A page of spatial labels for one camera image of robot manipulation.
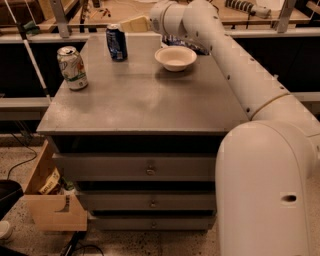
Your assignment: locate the grey drawer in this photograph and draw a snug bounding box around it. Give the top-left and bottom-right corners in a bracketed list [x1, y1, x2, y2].
[53, 153, 215, 181]
[88, 215, 215, 231]
[77, 191, 216, 211]

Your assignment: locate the black floor cable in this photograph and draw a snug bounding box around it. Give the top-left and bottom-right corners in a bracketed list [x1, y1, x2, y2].
[6, 133, 38, 181]

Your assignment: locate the blue pepsi can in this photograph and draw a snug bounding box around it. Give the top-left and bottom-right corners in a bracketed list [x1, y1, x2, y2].
[106, 24, 128, 61]

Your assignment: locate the white paper bowl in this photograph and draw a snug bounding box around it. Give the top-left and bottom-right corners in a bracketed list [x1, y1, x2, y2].
[154, 46, 197, 72]

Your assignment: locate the white round floor object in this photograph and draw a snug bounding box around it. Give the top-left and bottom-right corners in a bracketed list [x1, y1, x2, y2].
[0, 221, 13, 240]

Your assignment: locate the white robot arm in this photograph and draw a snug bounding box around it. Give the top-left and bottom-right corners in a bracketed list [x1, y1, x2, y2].
[120, 0, 320, 256]

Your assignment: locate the white pole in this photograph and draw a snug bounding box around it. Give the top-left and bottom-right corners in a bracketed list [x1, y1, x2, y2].
[4, 0, 52, 105]

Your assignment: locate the grey drawer cabinet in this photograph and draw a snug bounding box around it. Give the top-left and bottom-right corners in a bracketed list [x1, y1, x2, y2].
[38, 34, 247, 217]

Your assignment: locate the dark blue chip bag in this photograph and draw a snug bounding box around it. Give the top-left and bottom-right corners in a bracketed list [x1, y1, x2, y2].
[161, 35, 210, 55]

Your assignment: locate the green white soda can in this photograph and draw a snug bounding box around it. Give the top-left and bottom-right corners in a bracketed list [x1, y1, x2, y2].
[57, 46, 88, 91]

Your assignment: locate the yellow snack bag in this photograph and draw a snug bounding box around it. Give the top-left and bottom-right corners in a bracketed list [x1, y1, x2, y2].
[38, 168, 60, 195]

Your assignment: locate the bottom grey drawer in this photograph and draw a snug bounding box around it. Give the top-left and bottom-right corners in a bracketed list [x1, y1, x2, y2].
[88, 215, 215, 231]

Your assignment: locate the wooden crate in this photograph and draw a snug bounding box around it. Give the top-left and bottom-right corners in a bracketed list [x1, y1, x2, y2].
[23, 141, 87, 231]

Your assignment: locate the ribbed grey tool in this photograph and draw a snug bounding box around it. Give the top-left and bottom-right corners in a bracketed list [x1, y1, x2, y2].
[225, 0, 271, 19]

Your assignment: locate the middle grey drawer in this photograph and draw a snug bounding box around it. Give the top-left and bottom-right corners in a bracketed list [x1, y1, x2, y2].
[77, 191, 216, 211]

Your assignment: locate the black chair seat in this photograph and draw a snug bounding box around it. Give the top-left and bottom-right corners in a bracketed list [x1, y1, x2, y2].
[0, 180, 24, 220]

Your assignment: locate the top grey drawer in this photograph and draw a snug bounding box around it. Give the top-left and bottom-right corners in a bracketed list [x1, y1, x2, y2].
[53, 153, 215, 181]

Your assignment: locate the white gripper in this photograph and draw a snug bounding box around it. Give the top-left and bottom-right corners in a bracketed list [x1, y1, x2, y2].
[120, 0, 187, 61]

